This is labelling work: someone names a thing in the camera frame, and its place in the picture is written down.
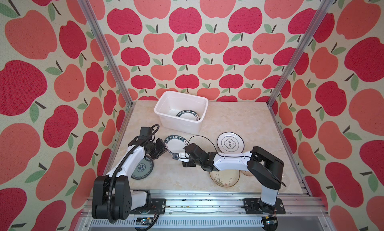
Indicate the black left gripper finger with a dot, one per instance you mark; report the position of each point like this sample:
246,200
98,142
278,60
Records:
159,156
161,146

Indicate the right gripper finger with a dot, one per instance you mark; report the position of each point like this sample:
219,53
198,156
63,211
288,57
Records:
188,164
186,150

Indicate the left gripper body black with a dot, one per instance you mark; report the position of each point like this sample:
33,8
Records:
155,148

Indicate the teal rim lettered plate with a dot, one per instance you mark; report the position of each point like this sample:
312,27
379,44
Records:
188,114
175,143

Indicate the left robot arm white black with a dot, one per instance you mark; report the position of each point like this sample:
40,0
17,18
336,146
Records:
113,198

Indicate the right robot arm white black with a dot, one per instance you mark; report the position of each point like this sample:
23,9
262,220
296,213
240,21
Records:
264,166

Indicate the white plastic bin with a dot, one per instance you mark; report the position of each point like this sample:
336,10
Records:
172,102

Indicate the blue patterned plate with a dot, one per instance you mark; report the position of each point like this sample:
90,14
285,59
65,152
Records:
143,169

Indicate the cream plate with plant drawing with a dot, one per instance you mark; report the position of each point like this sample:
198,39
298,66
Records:
225,178

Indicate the brown glass plate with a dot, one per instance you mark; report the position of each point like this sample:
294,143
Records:
247,173

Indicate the clear glass plate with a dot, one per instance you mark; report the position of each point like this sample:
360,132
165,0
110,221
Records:
285,183

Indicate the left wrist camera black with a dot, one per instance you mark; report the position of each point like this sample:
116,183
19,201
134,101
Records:
146,133

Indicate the white plate with black ring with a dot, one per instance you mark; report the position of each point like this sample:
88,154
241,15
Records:
230,143

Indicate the aluminium front rail frame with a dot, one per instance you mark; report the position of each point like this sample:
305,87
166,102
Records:
224,211

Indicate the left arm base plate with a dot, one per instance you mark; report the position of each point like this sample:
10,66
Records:
156,205

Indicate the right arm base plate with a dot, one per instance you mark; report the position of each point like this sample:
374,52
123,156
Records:
257,207

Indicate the aluminium frame post left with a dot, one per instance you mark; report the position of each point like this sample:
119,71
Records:
87,9

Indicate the aluminium frame post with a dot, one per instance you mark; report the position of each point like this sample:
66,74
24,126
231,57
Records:
319,16
87,9

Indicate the aluminium frame post right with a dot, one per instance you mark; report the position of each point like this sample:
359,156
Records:
319,16

